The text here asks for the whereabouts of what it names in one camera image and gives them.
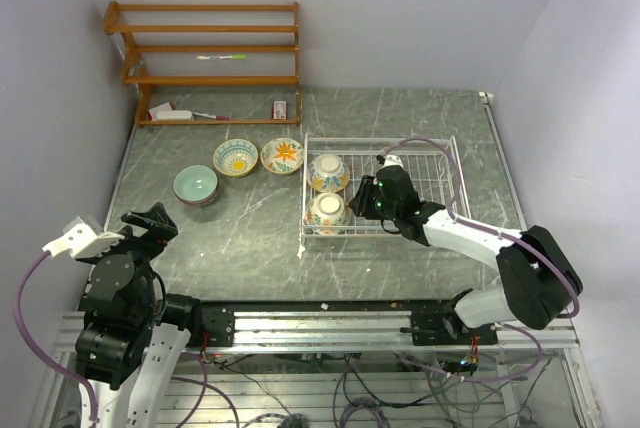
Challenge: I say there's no orange leaf bird bowl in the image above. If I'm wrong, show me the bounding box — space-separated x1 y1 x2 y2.
303 193 354 235

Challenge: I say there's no blue yellow patterned bowl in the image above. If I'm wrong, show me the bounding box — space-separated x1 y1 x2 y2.
307 153 351 193

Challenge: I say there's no orange flower bowl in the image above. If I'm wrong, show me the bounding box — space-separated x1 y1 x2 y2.
260 138 305 175

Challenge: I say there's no yellow sun teal bowl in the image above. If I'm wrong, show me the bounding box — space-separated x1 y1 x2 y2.
212 139 259 177

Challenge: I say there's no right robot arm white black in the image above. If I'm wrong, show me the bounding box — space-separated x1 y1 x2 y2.
349 165 583 344

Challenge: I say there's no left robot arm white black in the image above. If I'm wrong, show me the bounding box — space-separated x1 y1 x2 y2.
67 203 204 427

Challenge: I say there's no light teal glazed bowl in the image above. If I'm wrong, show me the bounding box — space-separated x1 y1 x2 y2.
172 164 219 207

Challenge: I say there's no white eraser block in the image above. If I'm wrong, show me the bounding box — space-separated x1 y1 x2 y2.
155 110 195 122

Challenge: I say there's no pink white pen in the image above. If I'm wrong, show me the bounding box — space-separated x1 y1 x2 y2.
192 111 230 122

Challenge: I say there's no red white small box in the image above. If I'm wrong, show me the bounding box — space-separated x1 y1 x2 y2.
271 100 287 120

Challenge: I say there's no wooden three-tier shelf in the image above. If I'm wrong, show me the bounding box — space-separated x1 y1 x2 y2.
102 0 302 127

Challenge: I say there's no green white pen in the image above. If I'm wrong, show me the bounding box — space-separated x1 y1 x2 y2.
196 54 247 61

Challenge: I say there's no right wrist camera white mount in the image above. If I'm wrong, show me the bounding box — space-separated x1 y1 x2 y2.
376 153 405 176

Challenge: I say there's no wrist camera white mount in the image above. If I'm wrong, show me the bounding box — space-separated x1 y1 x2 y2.
376 153 405 176
42 217 125 260

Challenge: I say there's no white wire dish rack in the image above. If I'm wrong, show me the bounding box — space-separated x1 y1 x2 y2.
300 134 471 244

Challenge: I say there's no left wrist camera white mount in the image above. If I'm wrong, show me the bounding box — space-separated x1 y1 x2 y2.
42 217 125 260

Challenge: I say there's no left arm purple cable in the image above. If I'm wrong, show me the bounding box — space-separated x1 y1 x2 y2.
13 250 99 428

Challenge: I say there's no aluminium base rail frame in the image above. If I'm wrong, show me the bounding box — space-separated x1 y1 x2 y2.
34 300 603 427

